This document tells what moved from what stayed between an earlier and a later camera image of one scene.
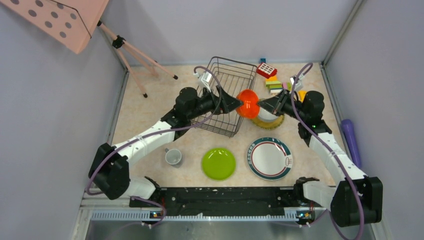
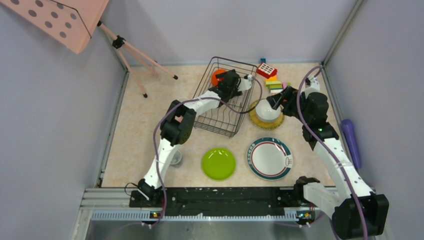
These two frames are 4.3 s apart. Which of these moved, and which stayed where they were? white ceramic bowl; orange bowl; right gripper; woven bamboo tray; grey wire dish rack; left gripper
Moved: orange bowl; left gripper
Stayed: right gripper; woven bamboo tray; grey wire dish rack; white ceramic bowl
